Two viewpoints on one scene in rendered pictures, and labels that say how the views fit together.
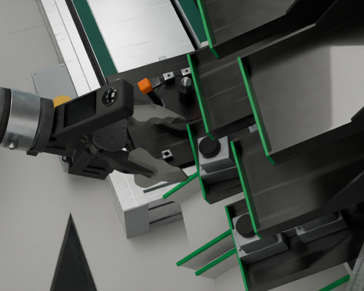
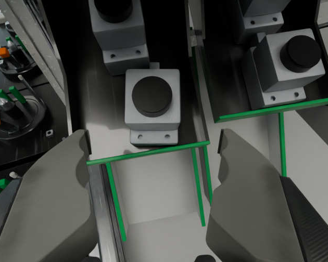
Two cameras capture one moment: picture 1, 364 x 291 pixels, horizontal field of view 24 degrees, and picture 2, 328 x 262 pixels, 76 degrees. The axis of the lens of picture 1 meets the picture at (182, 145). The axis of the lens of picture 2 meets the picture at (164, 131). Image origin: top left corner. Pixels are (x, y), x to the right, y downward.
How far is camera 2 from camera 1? 1.06 m
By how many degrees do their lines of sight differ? 44
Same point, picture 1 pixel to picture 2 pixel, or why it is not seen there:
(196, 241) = (172, 207)
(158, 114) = (65, 162)
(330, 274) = not seen: hidden behind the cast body
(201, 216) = (151, 199)
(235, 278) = (213, 171)
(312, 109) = not seen: outside the picture
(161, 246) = (145, 253)
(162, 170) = (256, 155)
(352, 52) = not seen: outside the picture
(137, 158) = (266, 222)
